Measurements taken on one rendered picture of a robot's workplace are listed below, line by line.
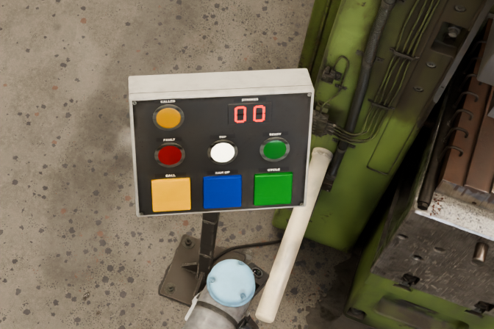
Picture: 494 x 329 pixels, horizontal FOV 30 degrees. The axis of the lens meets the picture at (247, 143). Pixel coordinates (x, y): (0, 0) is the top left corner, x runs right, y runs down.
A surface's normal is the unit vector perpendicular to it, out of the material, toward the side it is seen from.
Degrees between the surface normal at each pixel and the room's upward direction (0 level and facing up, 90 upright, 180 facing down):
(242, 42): 0
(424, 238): 90
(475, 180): 0
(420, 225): 90
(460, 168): 0
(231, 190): 60
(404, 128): 90
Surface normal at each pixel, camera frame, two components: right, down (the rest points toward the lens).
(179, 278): 0.07, -0.42
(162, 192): 0.11, 0.58
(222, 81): 0.02, -0.82
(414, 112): -0.33, 0.84
